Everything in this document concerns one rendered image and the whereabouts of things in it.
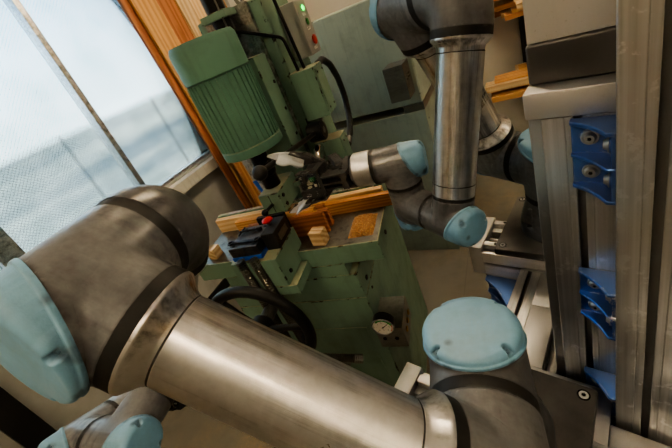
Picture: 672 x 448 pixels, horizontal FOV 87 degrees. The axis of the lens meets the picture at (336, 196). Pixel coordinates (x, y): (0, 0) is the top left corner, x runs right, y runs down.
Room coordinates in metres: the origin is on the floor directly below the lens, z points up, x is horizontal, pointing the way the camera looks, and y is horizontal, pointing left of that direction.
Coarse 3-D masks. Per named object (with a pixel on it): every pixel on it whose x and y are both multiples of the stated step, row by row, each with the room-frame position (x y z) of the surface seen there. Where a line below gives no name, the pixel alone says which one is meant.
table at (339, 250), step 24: (336, 216) 0.92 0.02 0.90; (384, 216) 0.83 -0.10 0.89; (216, 240) 1.09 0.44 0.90; (336, 240) 0.80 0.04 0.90; (360, 240) 0.75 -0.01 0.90; (384, 240) 0.77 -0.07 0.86; (216, 264) 0.93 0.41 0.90; (312, 264) 0.81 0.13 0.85; (264, 288) 0.77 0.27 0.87; (288, 288) 0.74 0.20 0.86
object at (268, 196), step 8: (280, 176) 1.06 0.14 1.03; (288, 176) 1.03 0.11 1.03; (280, 184) 0.99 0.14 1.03; (288, 184) 1.01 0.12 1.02; (264, 192) 0.98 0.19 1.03; (272, 192) 0.96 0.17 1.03; (280, 192) 0.96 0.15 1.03; (288, 192) 0.99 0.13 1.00; (296, 192) 1.03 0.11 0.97; (264, 200) 0.96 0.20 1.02; (272, 200) 0.95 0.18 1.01; (280, 200) 0.94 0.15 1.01; (288, 200) 0.97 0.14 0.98; (264, 208) 0.97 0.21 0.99; (272, 208) 0.96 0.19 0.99; (280, 208) 0.95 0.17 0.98; (288, 208) 0.96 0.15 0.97
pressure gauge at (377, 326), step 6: (378, 312) 0.71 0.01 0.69; (384, 312) 0.71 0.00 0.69; (378, 318) 0.69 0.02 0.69; (384, 318) 0.69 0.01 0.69; (390, 318) 0.69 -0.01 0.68; (372, 324) 0.70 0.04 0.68; (378, 324) 0.69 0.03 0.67; (384, 324) 0.69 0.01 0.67; (390, 324) 0.68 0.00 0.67; (378, 330) 0.69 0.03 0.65; (384, 330) 0.69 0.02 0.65; (390, 330) 0.68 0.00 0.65
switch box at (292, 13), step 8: (296, 0) 1.21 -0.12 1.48; (280, 8) 1.20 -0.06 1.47; (288, 8) 1.19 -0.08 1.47; (296, 8) 1.18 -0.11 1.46; (304, 8) 1.24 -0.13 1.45; (288, 16) 1.19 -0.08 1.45; (296, 16) 1.18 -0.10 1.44; (304, 16) 1.22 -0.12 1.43; (288, 24) 1.19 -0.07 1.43; (296, 24) 1.18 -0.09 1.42; (304, 24) 1.20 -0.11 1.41; (296, 32) 1.19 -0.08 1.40; (304, 32) 1.18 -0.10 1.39; (312, 32) 1.24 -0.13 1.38; (296, 40) 1.19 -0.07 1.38; (304, 40) 1.18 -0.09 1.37; (312, 40) 1.21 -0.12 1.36; (304, 48) 1.19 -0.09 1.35; (312, 48) 1.19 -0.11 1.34; (320, 48) 1.26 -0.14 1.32; (296, 56) 1.20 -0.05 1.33; (304, 56) 1.19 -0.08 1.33
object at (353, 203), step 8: (376, 192) 0.89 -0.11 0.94; (384, 192) 0.87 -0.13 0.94; (336, 200) 0.94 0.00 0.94; (344, 200) 0.92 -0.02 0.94; (352, 200) 0.90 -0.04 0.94; (360, 200) 0.89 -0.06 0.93; (368, 200) 0.88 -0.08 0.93; (376, 200) 0.87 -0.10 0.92; (384, 200) 0.86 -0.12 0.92; (336, 208) 0.92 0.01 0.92; (344, 208) 0.91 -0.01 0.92; (352, 208) 0.90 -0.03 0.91; (360, 208) 0.89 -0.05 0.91; (368, 208) 0.88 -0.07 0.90; (256, 216) 1.06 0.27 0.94; (240, 224) 1.07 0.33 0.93; (248, 224) 1.05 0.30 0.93
